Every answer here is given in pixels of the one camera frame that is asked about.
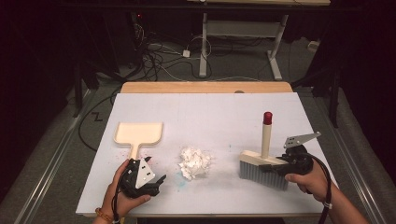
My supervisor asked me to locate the person's left hand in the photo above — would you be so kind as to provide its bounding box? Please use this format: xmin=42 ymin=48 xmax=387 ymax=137
xmin=101 ymin=159 xmax=152 ymax=218

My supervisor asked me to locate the bundle of floor cables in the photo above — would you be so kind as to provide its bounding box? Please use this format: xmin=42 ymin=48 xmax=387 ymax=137
xmin=134 ymin=22 xmax=216 ymax=82

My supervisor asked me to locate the black metal stand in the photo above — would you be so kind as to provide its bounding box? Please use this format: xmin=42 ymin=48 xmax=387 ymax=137
xmin=292 ymin=59 xmax=344 ymax=129
xmin=72 ymin=59 xmax=101 ymax=119

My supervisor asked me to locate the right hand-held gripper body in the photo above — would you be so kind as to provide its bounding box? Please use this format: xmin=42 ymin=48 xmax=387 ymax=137
xmin=276 ymin=131 xmax=322 ymax=176

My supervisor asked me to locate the wooden table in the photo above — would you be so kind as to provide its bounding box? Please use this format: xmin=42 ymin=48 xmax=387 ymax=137
xmin=120 ymin=81 xmax=294 ymax=94

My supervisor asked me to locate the left hand-held gripper cable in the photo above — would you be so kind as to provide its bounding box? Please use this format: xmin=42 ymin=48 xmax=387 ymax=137
xmin=111 ymin=183 xmax=123 ymax=224

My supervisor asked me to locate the white table mat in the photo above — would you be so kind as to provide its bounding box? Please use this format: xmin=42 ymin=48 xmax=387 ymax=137
xmin=75 ymin=91 xmax=339 ymax=218

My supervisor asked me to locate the dark computer tower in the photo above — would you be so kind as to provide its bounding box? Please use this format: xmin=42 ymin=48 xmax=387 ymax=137
xmin=129 ymin=11 xmax=148 ymax=68

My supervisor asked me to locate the orange bead bracelet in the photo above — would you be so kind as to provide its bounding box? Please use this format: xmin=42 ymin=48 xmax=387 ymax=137
xmin=94 ymin=207 xmax=115 ymax=224

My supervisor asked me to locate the white box on floor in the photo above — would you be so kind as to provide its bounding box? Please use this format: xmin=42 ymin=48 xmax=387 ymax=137
xmin=307 ymin=40 xmax=321 ymax=53

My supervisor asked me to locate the cream brush with red cap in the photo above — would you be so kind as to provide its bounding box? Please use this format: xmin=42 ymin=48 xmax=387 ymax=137
xmin=238 ymin=111 xmax=290 ymax=191

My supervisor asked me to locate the pile of white paper scraps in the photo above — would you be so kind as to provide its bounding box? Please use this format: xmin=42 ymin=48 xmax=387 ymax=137
xmin=177 ymin=146 xmax=215 ymax=182

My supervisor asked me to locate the person's right hand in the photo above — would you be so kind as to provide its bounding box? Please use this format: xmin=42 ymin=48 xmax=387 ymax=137
xmin=285 ymin=160 xmax=332 ymax=203

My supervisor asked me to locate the black floor cable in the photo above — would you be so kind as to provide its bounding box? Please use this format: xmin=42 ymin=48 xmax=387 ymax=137
xmin=78 ymin=88 xmax=123 ymax=153

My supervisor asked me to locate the cream plastic dustpan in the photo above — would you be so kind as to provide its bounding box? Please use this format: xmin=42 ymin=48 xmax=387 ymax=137
xmin=113 ymin=121 xmax=164 ymax=161

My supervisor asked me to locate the white metal desk frame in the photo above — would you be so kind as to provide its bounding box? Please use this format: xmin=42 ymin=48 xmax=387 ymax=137
xmin=186 ymin=0 xmax=332 ymax=80

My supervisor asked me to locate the right hand-held gripper cable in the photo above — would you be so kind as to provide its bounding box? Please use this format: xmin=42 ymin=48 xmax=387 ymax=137
xmin=306 ymin=152 xmax=333 ymax=224

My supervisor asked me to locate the hand-held gripper cable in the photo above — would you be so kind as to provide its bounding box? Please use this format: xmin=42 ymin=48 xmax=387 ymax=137
xmin=111 ymin=183 xmax=123 ymax=224
xmin=306 ymin=152 xmax=333 ymax=224

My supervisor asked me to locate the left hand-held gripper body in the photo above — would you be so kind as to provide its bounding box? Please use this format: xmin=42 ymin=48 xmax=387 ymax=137
xmin=120 ymin=157 xmax=160 ymax=199

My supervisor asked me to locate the metal floor rail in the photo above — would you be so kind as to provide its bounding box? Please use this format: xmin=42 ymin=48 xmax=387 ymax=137
xmin=13 ymin=89 xmax=96 ymax=224
xmin=312 ymin=92 xmax=389 ymax=224

